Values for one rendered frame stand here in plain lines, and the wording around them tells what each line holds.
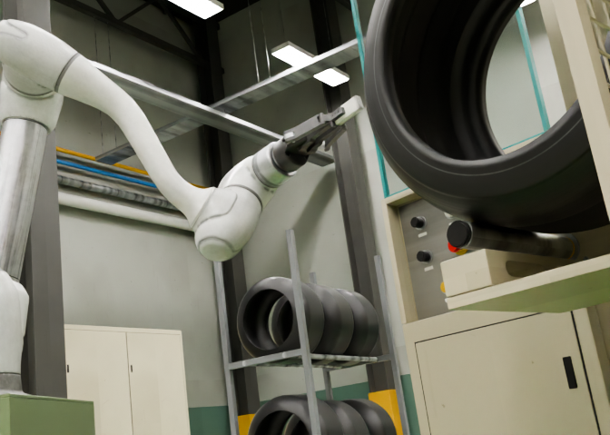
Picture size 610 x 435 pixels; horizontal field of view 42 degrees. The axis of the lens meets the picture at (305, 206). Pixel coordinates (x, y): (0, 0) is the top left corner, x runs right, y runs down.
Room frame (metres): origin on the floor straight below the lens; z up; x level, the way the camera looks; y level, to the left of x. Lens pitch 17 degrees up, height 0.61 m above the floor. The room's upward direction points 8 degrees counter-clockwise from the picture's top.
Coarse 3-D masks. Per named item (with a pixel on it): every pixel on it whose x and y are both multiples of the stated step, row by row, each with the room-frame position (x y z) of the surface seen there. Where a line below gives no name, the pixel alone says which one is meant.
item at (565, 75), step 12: (540, 0) 1.46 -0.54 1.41; (552, 0) 1.44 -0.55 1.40; (600, 0) 1.38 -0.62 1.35; (552, 12) 1.44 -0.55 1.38; (588, 12) 1.39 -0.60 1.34; (600, 12) 1.38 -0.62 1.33; (552, 24) 1.45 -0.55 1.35; (552, 36) 1.45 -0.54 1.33; (552, 48) 1.46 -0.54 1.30; (564, 48) 1.44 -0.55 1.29; (600, 48) 1.39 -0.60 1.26; (564, 60) 1.44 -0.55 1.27; (564, 72) 1.45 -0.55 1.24; (564, 84) 1.45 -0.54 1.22; (564, 96) 1.46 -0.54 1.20; (576, 96) 1.44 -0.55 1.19
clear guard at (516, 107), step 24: (360, 0) 2.23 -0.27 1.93; (360, 24) 2.24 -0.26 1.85; (360, 48) 2.25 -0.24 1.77; (504, 48) 1.92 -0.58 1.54; (528, 48) 1.87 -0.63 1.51; (504, 72) 1.93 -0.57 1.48; (528, 72) 1.89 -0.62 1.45; (504, 96) 1.94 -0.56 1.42; (528, 96) 1.90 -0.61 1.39; (504, 120) 1.95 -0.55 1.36; (528, 120) 1.91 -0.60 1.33; (504, 144) 1.96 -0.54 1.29; (384, 168) 2.25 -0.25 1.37; (384, 192) 2.25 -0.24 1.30
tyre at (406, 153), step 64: (384, 0) 1.24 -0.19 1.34; (448, 0) 1.39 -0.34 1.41; (512, 0) 1.38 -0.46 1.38; (384, 64) 1.26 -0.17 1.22; (448, 64) 1.47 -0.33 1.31; (384, 128) 1.28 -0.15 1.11; (448, 128) 1.49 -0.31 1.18; (576, 128) 1.05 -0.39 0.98; (448, 192) 1.21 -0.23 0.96; (512, 192) 1.14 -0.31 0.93; (576, 192) 1.11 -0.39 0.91
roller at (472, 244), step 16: (464, 224) 1.23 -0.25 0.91; (480, 224) 1.26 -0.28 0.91; (448, 240) 1.25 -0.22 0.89; (464, 240) 1.23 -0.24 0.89; (480, 240) 1.25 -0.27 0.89; (496, 240) 1.28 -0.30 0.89; (512, 240) 1.31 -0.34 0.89; (528, 240) 1.35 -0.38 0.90; (544, 240) 1.39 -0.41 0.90; (560, 240) 1.43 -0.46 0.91; (560, 256) 1.45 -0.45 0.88
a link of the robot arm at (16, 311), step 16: (0, 272) 1.47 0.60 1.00; (0, 288) 1.45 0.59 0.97; (0, 304) 1.44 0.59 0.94; (16, 304) 1.49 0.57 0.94; (0, 320) 1.44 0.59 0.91; (16, 320) 1.48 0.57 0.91; (0, 336) 1.44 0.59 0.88; (16, 336) 1.48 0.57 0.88; (0, 352) 1.44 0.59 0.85; (16, 352) 1.48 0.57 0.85; (0, 368) 1.44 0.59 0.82; (16, 368) 1.48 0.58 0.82
